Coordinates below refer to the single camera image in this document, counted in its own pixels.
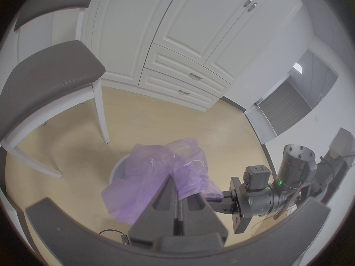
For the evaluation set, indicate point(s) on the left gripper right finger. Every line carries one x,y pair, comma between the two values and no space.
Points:
199,220

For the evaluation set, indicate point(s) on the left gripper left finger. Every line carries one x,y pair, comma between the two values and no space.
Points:
155,223

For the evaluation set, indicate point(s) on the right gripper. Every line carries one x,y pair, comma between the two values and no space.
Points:
258,204

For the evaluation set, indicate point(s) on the purple plastic bag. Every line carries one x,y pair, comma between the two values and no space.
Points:
149,170

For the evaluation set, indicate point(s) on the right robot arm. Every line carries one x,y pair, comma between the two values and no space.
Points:
296,165

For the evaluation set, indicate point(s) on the white trash bin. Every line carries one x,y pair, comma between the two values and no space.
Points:
118,170

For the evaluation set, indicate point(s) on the grey curtain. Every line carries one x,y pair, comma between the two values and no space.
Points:
285,107

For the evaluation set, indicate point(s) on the white chair grey cushions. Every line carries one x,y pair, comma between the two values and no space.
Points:
50,73

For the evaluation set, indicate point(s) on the white wardrobe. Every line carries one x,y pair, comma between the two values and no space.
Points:
180,15

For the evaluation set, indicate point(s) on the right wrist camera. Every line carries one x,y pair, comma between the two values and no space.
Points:
258,176

